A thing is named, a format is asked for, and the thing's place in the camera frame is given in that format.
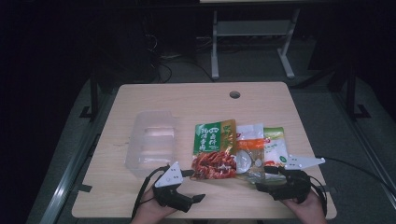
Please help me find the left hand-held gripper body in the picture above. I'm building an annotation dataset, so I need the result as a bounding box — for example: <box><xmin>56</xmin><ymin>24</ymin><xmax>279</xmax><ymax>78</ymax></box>
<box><xmin>152</xmin><ymin>161</ymin><xmax>194</xmax><ymax>214</ymax></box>

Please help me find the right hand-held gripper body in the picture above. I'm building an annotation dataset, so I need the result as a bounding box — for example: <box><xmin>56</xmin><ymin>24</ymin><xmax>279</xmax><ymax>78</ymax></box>
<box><xmin>270</xmin><ymin>154</ymin><xmax>327</xmax><ymax>204</ymax></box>

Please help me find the green and white snack packet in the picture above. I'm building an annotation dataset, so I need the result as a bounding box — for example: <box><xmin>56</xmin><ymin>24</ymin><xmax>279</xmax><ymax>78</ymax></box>
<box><xmin>262</xmin><ymin>126</ymin><xmax>290</xmax><ymax>183</ymax></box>

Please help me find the white and orange clear packet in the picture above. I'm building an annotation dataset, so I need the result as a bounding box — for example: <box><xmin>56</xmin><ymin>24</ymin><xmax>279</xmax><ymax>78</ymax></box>
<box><xmin>234</xmin><ymin>123</ymin><xmax>268</xmax><ymax>185</ymax></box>

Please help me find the green and red sauce packet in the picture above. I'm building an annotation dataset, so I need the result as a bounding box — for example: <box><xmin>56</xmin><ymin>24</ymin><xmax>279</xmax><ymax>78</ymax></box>
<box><xmin>191</xmin><ymin>119</ymin><xmax>238</xmax><ymax>181</ymax></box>

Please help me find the clear plastic container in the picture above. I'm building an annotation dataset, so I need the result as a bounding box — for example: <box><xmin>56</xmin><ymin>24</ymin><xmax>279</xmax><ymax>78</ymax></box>
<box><xmin>124</xmin><ymin>110</ymin><xmax>179</xmax><ymax>179</ymax></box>

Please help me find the person's right hand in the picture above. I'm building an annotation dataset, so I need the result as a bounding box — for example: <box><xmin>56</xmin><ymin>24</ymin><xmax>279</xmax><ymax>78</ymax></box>
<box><xmin>280</xmin><ymin>189</ymin><xmax>329</xmax><ymax>224</ymax></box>

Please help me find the person's left hand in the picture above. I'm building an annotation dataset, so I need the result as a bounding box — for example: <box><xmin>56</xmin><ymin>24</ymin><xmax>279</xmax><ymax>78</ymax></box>
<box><xmin>130</xmin><ymin>187</ymin><xmax>178</xmax><ymax>224</ymax></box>

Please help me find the black metal stand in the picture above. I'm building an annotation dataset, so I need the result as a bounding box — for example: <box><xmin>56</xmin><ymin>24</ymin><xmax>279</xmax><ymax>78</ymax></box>
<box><xmin>78</xmin><ymin>69</ymin><xmax>101</xmax><ymax>122</ymax></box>
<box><xmin>345</xmin><ymin>63</ymin><xmax>372</xmax><ymax>119</ymax></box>

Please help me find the right hand-held gripper cable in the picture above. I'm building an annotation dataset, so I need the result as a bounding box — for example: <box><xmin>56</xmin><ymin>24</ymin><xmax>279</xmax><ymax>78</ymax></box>
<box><xmin>308</xmin><ymin>175</ymin><xmax>329</xmax><ymax>217</ymax></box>

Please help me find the hand-held gripper cable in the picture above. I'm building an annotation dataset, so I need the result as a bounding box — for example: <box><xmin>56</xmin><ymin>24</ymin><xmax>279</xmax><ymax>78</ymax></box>
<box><xmin>308</xmin><ymin>175</ymin><xmax>329</xmax><ymax>217</ymax></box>
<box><xmin>131</xmin><ymin>165</ymin><xmax>171</xmax><ymax>220</ymax></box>

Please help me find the left hand-held gripper cable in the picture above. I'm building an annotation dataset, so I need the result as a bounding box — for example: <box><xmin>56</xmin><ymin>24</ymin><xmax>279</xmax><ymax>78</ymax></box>
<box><xmin>131</xmin><ymin>165</ymin><xmax>171</xmax><ymax>220</ymax></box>

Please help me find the thin black cable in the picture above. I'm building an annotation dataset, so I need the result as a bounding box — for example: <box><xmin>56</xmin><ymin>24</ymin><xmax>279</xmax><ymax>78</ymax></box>
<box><xmin>316</xmin><ymin>155</ymin><xmax>396</xmax><ymax>196</ymax></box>

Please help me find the grey metal rail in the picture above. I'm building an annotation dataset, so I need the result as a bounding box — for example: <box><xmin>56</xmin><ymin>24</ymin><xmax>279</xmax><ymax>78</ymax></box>
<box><xmin>39</xmin><ymin>90</ymin><xmax>120</xmax><ymax>224</ymax></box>
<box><xmin>329</xmin><ymin>91</ymin><xmax>396</xmax><ymax>202</ymax></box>

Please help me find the tangle of black cables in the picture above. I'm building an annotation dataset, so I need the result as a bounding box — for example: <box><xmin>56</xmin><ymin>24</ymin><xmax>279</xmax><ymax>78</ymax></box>
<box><xmin>145</xmin><ymin>31</ymin><xmax>216</xmax><ymax>84</ymax></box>

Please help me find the white metal desk frame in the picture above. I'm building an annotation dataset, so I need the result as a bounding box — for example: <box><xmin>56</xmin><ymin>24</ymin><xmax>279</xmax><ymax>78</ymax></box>
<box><xmin>210</xmin><ymin>8</ymin><xmax>302</xmax><ymax>80</ymax></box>

